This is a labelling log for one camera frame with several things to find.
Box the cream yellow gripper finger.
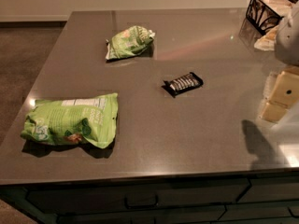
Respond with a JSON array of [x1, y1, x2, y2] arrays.
[[260, 66, 299, 123]]

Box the small green jalapeno chip bag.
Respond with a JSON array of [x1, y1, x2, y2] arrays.
[[106, 25, 155, 61]]

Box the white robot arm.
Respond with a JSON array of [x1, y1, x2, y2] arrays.
[[254, 0, 299, 123]]

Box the large green snack bag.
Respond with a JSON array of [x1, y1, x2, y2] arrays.
[[21, 93, 118, 148]]

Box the pale napkins in basket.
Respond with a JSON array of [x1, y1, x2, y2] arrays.
[[256, 0, 294, 28]]

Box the black snack bar wrapper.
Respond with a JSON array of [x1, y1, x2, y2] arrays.
[[163, 72, 204, 97]]

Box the dark cabinet drawer front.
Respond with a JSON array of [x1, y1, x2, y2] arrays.
[[27, 178, 249, 215]]

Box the black wire basket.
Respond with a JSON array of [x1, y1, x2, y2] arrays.
[[246, 0, 295, 35]]

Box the black drawer handle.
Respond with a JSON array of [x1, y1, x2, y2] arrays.
[[124, 194, 159, 209]]

